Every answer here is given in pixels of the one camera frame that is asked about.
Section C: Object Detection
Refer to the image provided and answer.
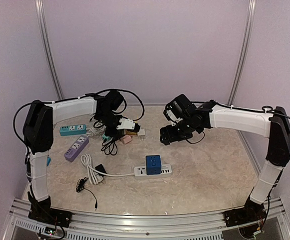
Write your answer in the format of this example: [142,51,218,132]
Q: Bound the white power strip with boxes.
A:
[134,164,172,180]

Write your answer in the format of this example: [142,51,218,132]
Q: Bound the aluminium corner post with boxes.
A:
[227,0,257,105]
[34,0,64,100]

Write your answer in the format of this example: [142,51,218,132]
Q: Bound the black USB cable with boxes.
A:
[100,138,122,156]

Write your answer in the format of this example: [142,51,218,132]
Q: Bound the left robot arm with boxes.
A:
[17,88,140,228]

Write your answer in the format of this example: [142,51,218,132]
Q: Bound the yellow cube socket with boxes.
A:
[124,129,138,136]

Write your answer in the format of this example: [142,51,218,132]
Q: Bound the black power adapter with cable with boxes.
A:
[75,163,107,210]

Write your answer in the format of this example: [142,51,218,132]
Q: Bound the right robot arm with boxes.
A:
[160,94,290,227]

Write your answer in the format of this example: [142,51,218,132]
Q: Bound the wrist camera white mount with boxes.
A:
[116,117,140,133]
[163,109,177,124]

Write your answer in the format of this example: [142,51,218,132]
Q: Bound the aluminium front rail frame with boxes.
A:
[8,197,290,240]

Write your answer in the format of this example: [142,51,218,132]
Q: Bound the dark blue cube socket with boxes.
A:
[145,155,162,175]

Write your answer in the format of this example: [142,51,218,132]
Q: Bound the teal power strip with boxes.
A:
[59,124,87,137]

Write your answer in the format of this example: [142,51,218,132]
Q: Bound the teal plug adapter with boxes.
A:
[102,134,112,142]

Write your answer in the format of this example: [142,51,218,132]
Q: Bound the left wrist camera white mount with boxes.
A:
[116,117,140,133]

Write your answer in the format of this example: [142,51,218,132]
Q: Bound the pink plug adapter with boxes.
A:
[120,135,132,145]

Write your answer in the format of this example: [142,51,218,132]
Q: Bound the white coiled power cords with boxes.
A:
[80,119,135,186]

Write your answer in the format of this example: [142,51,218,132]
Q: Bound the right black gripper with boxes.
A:
[160,117,195,145]

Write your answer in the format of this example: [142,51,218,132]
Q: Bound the right aluminium corner post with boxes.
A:
[227,0,257,105]

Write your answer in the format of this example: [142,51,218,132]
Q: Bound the white plug adapter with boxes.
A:
[137,129,146,141]

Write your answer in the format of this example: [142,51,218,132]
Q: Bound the left aluminium corner post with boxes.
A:
[34,0,64,100]

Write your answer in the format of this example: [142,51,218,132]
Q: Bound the blue plug adapter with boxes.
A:
[46,156,51,167]

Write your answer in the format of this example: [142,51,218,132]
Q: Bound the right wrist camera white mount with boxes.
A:
[163,109,177,124]

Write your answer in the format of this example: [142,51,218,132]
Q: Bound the purple power strip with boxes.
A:
[64,135,89,162]

